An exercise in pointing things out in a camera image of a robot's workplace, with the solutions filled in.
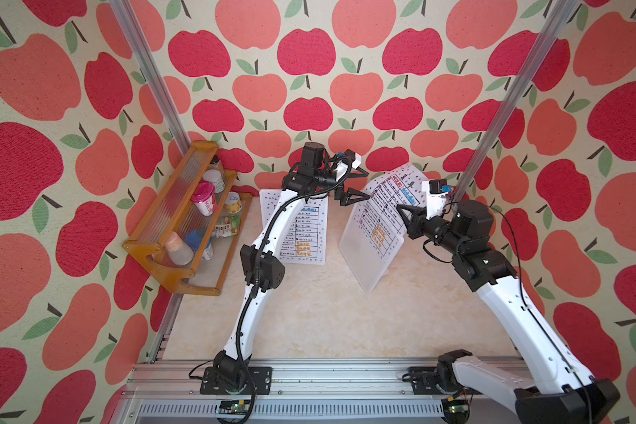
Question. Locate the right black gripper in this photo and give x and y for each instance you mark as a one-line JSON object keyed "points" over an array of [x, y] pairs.
{"points": [[418, 220]]}

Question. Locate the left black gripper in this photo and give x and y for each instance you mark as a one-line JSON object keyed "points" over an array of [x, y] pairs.
{"points": [[343, 198]]}

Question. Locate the white menu rack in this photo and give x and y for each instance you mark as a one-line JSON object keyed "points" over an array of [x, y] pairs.
{"points": [[302, 233], [368, 249]]}

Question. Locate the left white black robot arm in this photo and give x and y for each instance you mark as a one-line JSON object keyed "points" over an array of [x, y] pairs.
{"points": [[263, 270]]}

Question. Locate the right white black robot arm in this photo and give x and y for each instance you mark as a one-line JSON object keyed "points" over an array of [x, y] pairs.
{"points": [[560, 389]]}

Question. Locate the green label snack packet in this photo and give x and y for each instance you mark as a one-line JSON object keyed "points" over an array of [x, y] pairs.
{"points": [[227, 226]]}

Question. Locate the white lidded jar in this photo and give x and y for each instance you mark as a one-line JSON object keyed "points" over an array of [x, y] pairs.
{"points": [[216, 178]]}

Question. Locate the magenta lid white cup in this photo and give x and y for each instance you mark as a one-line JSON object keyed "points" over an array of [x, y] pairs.
{"points": [[204, 198]]}

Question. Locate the blue lid white jar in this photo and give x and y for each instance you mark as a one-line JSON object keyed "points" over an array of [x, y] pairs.
{"points": [[194, 240]]}

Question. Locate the orange wooden shelf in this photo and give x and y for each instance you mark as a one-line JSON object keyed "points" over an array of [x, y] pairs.
{"points": [[172, 211]]}

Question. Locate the pink capped clear bottle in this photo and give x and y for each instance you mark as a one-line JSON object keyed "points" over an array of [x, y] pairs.
{"points": [[178, 251]]}

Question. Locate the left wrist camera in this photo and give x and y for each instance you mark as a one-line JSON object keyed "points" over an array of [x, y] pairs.
{"points": [[342, 163]]}

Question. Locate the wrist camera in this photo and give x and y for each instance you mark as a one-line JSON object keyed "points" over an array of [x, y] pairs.
{"points": [[342, 163], [437, 192]]}

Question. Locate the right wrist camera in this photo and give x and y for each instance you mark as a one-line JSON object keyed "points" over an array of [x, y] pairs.
{"points": [[437, 192]]}

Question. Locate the right aluminium corner post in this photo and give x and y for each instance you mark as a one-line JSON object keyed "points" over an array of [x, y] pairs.
{"points": [[554, 24]]}

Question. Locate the aluminium corner post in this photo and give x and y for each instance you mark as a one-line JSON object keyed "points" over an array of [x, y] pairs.
{"points": [[131, 27], [554, 24]]}

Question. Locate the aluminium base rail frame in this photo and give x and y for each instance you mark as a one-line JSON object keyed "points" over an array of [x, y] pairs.
{"points": [[301, 391]]}

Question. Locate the left aluminium corner post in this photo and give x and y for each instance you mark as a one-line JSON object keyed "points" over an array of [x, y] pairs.
{"points": [[131, 27]]}

